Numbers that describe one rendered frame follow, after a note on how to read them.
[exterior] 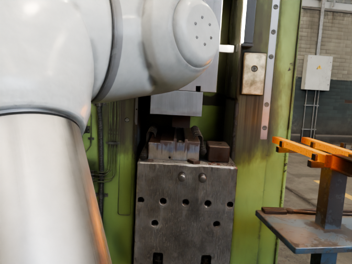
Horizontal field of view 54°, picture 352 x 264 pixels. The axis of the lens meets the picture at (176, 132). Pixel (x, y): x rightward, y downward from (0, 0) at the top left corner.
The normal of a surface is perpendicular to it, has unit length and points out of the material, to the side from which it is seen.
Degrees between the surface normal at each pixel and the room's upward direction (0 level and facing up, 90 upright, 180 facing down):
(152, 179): 90
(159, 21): 80
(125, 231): 90
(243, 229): 90
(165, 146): 90
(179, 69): 136
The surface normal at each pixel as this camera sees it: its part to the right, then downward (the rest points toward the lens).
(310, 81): 0.18, 0.15
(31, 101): 0.63, 0.07
